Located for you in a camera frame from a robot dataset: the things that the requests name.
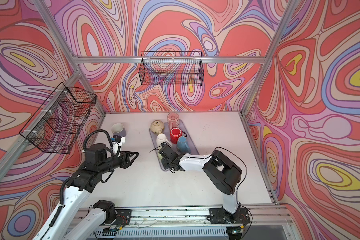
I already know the beige ceramic teapot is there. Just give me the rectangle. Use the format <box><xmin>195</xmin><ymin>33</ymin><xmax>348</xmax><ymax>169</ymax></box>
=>
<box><xmin>150</xmin><ymin>120</ymin><xmax>165</xmax><ymax>135</ymax></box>

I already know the lavender tray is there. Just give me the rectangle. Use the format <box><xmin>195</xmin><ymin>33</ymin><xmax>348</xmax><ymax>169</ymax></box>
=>
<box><xmin>148</xmin><ymin>120</ymin><xmax>199</xmax><ymax>171</ymax></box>

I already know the black wire basket left wall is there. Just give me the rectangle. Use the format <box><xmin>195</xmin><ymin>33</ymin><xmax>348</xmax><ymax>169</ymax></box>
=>
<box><xmin>19</xmin><ymin>83</ymin><xmax>97</xmax><ymax>154</ymax></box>

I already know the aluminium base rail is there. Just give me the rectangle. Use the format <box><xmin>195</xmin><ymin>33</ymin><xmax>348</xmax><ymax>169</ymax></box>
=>
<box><xmin>98</xmin><ymin>205</ymin><xmax>302</xmax><ymax>240</ymax></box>

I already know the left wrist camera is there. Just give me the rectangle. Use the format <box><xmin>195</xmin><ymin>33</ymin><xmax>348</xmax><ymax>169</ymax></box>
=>
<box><xmin>111</xmin><ymin>135</ymin><xmax>126</xmax><ymax>157</ymax></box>

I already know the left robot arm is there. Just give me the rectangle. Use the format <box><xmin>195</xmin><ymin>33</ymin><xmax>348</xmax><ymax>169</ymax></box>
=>
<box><xmin>34</xmin><ymin>130</ymin><xmax>139</xmax><ymax>240</ymax></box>

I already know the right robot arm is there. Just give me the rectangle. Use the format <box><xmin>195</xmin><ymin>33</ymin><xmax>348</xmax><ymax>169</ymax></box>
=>
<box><xmin>158</xmin><ymin>142</ymin><xmax>243</xmax><ymax>215</ymax></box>

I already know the black wire basket wall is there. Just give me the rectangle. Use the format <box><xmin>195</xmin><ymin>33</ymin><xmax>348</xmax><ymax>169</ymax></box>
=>
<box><xmin>139</xmin><ymin>51</ymin><xmax>204</xmax><ymax>86</ymax></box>
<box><xmin>19</xmin><ymin>83</ymin><xmax>97</xmax><ymax>154</ymax></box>

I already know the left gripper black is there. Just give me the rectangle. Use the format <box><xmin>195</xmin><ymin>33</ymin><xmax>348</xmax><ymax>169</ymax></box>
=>
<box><xmin>96</xmin><ymin>150</ymin><xmax>139</xmax><ymax>176</ymax></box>

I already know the lavender mug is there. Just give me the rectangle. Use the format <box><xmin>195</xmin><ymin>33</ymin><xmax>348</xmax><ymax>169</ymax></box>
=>
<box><xmin>111</xmin><ymin>123</ymin><xmax>127</xmax><ymax>137</ymax></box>

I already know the black wire basket back wall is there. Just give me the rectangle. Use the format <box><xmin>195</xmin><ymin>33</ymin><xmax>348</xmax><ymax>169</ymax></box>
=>
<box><xmin>139</xmin><ymin>51</ymin><xmax>204</xmax><ymax>86</ymax></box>

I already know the blue floral mug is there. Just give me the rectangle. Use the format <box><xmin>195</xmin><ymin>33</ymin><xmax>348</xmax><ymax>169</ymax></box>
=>
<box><xmin>177</xmin><ymin>136</ymin><xmax>191</xmax><ymax>154</ymax></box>

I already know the pink patterned mug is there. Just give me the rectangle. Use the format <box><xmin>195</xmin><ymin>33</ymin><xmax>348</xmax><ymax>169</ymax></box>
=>
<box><xmin>167</xmin><ymin>112</ymin><xmax>180</xmax><ymax>130</ymax></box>

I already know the white mug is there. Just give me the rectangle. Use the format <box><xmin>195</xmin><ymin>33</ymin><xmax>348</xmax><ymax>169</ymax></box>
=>
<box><xmin>156</xmin><ymin>133</ymin><xmax>172</xmax><ymax>147</ymax></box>

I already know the red mug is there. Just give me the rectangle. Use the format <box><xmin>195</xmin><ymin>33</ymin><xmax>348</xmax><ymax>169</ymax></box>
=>
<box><xmin>170</xmin><ymin>128</ymin><xmax>188</xmax><ymax>144</ymax></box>

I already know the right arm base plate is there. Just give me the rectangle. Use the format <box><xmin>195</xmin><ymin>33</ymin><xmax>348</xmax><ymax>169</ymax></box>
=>
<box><xmin>206</xmin><ymin>207</ymin><xmax>251</xmax><ymax>226</ymax></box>

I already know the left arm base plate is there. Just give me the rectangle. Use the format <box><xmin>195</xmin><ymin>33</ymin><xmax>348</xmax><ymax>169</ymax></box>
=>
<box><xmin>104</xmin><ymin>209</ymin><xmax>132</xmax><ymax>227</ymax></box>

